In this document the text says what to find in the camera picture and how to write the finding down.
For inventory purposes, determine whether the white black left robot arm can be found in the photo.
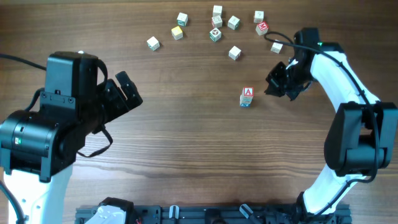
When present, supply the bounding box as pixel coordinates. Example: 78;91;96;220
1;52;142;223

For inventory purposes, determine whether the green edged wooden block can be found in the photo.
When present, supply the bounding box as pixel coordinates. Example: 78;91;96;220
228;16;240;30

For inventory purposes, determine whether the red side wooden block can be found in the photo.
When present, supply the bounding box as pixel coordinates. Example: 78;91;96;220
211;15;223;28

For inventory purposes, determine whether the green side wooden block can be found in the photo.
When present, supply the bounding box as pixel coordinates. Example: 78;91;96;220
177;12;188;27

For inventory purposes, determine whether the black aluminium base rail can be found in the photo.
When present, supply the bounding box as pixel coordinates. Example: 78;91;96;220
74;197;352;224

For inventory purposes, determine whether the plain wooden block far left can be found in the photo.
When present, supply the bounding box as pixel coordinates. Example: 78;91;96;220
147;36;160;51

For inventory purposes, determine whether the plain wooden block top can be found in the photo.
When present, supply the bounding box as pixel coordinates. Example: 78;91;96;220
213;5;223;17

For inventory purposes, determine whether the plain wooden block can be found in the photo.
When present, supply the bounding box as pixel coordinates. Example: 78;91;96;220
228;46;242;60
254;11;264;24
271;41;284;54
147;36;160;51
213;5;223;17

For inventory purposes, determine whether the yellow top wooden block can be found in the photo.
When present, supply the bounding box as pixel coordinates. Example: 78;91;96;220
171;26;183;40

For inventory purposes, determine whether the plain wooden block centre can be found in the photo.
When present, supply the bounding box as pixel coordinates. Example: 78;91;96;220
228;46;242;60

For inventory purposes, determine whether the plain wooden block upper right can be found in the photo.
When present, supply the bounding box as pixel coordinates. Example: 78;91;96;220
254;11;264;24

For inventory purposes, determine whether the red A wooden block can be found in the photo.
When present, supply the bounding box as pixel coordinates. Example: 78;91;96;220
241;86;254;100

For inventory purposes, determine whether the green ball picture block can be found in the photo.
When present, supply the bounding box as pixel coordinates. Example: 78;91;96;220
209;27;222;42

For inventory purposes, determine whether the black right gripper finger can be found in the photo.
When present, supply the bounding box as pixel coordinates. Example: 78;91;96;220
287;90;302;101
264;82;282;96

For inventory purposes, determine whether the plain wooden block far right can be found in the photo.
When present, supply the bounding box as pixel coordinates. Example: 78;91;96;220
271;41;284;54

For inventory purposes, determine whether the blue bottom tower block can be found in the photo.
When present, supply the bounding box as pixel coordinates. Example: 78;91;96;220
240;103;251;108

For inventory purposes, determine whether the blue letter wooden block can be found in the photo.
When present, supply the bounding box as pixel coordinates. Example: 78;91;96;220
239;96;252;105

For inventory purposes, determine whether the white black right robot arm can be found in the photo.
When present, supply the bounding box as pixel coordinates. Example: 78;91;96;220
264;28;397;223

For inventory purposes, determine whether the red M wooden block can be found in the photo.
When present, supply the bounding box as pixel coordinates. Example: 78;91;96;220
256;22;269;35

